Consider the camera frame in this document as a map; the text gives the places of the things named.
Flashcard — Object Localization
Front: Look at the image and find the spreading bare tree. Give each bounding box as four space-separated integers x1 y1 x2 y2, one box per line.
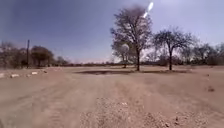
152 27 196 71

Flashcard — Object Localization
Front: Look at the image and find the gravel dirt road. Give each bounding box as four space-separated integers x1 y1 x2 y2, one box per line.
0 65 224 128

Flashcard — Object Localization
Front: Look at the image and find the dark wooden pole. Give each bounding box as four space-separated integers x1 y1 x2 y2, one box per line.
26 39 31 69

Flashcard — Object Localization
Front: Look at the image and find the tall bare tree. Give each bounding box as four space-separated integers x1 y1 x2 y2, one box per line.
110 6 154 72

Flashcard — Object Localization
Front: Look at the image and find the row of pale stones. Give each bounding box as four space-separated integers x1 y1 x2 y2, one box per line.
0 69 49 80

